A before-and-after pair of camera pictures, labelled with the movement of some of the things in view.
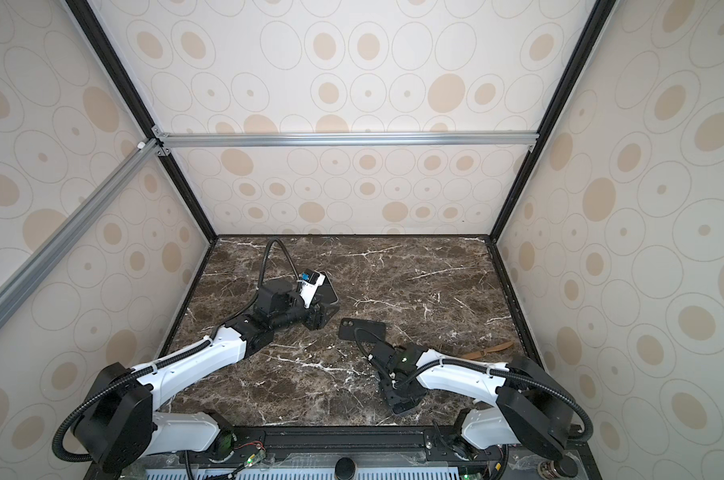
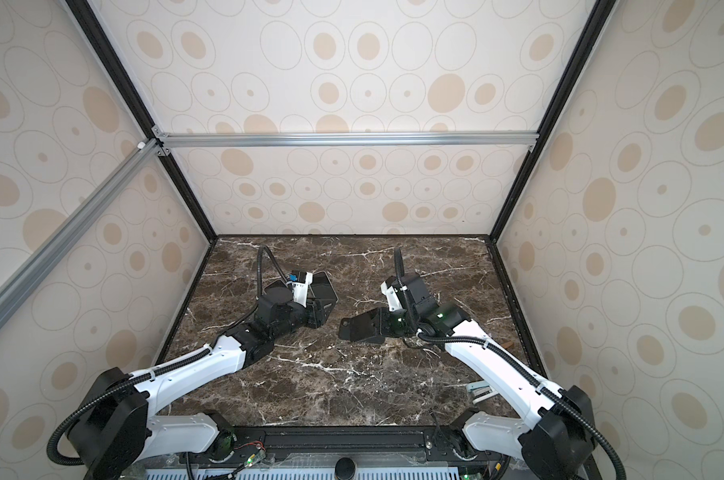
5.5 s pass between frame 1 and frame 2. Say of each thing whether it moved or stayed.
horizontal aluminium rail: stayed
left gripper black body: stayed
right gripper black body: moved
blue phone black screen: stayed
